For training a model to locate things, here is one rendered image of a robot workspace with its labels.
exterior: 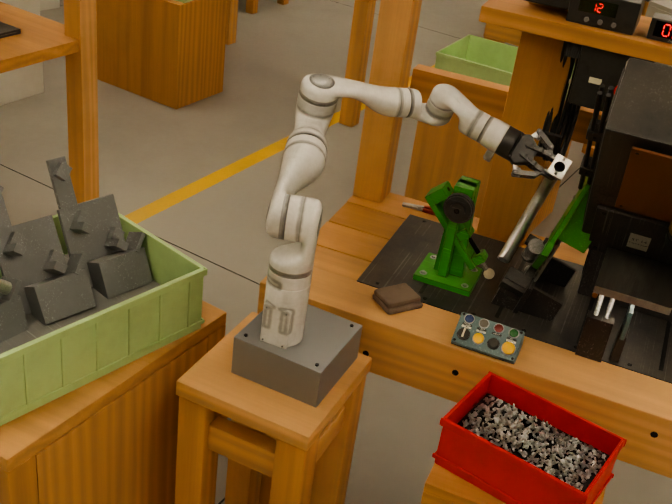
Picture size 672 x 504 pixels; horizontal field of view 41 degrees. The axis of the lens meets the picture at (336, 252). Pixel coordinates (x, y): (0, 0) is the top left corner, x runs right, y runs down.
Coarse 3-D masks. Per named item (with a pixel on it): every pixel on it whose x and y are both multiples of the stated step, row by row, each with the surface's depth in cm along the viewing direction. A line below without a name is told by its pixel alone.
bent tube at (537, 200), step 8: (560, 160) 215; (568, 160) 215; (552, 168) 215; (560, 168) 219; (568, 168) 215; (552, 176) 215; (560, 176) 214; (544, 184) 224; (552, 184) 223; (536, 192) 227; (544, 192) 225; (536, 200) 226; (544, 200) 227; (528, 208) 226; (536, 208) 226; (528, 216) 226; (520, 224) 225; (528, 224) 225; (512, 232) 225; (520, 232) 224; (512, 240) 224; (520, 240) 225; (504, 248) 224; (512, 248) 223; (504, 256) 223
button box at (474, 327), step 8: (464, 312) 210; (464, 320) 209; (480, 320) 208; (488, 320) 208; (456, 328) 208; (472, 328) 208; (480, 328) 207; (488, 328) 207; (504, 328) 207; (512, 328) 206; (456, 336) 207; (472, 336) 207; (488, 336) 206; (496, 336) 206; (504, 336) 206; (520, 336) 205; (456, 344) 207; (464, 344) 206; (472, 344) 206; (480, 344) 206; (520, 344) 205; (480, 352) 206; (488, 352) 205; (496, 352) 204; (504, 360) 204; (512, 360) 203
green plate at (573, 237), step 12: (588, 192) 204; (576, 204) 205; (564, 216) 211; (576, 216) 208; (564, 228) 210; (576, 228) 209; (552, 240) 211; (564, 240) 212; (576, 240) 210; (588, 240) 209
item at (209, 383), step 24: (216, 360) 201; (360, 360) 207; (192, 384) 193; (216, 384) 194; (240, 384) 195; (336, 384) 198; (216, 408) 191; (240, 408) 188; (264, 408) 189; (288, 408) 190; (312, 408) 191; (336, 408) 194; (264, 432) 188; (288, 432) 185; (312, 432) 184
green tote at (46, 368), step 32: (128, 224) 226; (160, 256) 221; (160, 288) 203; (192, 288) 212; (96, 320) 191; (128, 320) 199; (160, 320) 207; (192, 320) 217; (32, 352) 182; (64, 352) 189; (96, 352) 196; (128, 352) 204; (0, 384) 179; (32, 384) 186; (64, 384) 192; (0, 416) 183
